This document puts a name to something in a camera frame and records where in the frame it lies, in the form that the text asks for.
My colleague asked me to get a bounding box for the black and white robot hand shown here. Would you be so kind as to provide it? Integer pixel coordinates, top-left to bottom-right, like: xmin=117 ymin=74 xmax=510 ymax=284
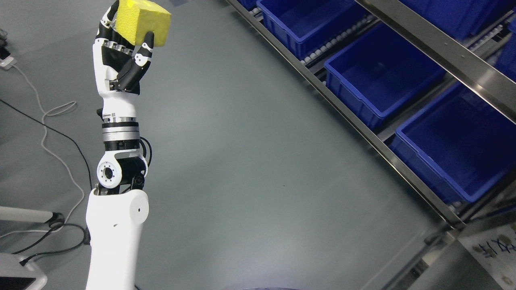
xmin=92 ymin=0 xmax=154 ymax=123

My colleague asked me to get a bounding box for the yellow foam block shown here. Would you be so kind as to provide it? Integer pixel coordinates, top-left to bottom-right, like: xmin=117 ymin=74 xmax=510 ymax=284
xmin=115 ymin=0 xmax=172 ymax=47

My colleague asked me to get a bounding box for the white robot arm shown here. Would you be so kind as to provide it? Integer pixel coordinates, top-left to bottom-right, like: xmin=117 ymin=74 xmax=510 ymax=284
xmin=85 ymin=113 xmax=149 ymax=290

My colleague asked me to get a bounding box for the blue plastic bin middle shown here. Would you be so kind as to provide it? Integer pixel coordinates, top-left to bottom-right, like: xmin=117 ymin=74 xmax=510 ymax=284
xmin=325 ymin=24 xmax=445 ymax=131

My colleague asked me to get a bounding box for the blue plastic bin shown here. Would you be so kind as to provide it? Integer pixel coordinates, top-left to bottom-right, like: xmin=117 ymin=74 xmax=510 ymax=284
xmin=257 ymin=0 xmax=368 ymax=60
xmin=389 ymin=84 xmax=516 ymax=204
xmin=325 ymin=24 xmax=445 ymax=131

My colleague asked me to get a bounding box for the metal roller shelf rack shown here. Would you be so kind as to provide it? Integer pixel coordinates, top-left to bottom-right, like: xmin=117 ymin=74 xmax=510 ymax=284
xmin=229 ymin=0 xmax=515 ymax=228

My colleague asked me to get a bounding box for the white power adapter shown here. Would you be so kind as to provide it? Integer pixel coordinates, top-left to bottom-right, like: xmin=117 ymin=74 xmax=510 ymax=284
xmin=0 ymin=56 xmax=17 ymax=71

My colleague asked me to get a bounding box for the blue plastic bin left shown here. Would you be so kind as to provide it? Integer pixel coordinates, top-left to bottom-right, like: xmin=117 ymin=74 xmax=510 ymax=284
xmin=257 ymin=0 xmax=368 ymax=60

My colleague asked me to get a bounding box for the white device base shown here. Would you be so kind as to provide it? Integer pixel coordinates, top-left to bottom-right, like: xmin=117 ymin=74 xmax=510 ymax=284
xmin=0 ymin=252 xmax=48 ymax=290

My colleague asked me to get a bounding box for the blue plastic bin right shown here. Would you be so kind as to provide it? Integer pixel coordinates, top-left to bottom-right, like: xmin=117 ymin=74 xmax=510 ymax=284
xmin=389 ymin=84 xmax=516 ymax=204

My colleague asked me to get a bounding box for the stainless steel table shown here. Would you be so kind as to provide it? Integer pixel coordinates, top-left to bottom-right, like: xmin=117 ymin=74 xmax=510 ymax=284
xmin=382 ymin=209 xmax=515 ymax=290

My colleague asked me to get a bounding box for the white cable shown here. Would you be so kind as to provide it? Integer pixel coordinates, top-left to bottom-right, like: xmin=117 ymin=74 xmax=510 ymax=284
xmin=0 ymin=64 xmax=86 ymax=238

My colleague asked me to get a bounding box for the black cable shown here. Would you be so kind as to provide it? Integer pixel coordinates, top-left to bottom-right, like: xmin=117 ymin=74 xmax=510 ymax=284
xmin=0 ymin=99 xmax=93 ymax=190

